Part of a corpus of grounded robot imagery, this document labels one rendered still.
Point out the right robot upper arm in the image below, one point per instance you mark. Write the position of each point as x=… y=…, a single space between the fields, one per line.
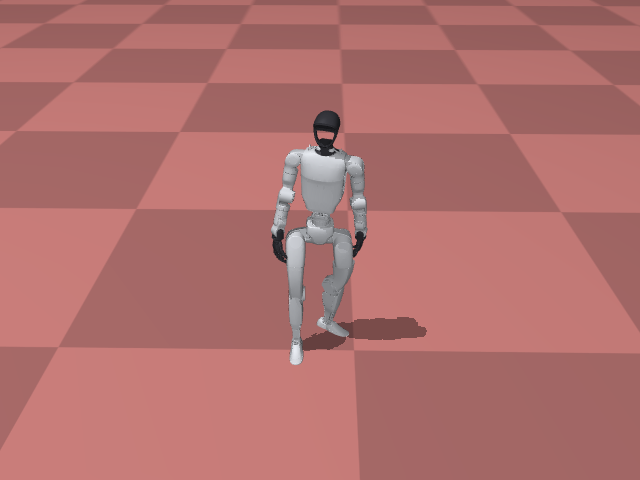
x=292 y=161

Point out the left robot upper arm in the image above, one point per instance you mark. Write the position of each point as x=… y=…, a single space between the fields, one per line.
x=355 y=168

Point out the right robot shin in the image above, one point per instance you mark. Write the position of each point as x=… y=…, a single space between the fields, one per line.
x=295 y=317

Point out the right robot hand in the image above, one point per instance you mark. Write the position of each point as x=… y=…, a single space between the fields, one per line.
x=278 y=247

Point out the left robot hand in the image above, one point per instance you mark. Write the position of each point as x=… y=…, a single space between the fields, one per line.
x=359 y=237

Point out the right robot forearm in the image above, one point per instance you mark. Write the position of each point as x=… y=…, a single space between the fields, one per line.
x=280 y=217

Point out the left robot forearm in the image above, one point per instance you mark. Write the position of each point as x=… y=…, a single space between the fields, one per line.
x=360 y=220

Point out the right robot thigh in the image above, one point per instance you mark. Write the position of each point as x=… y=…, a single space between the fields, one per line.
x=295 y=251

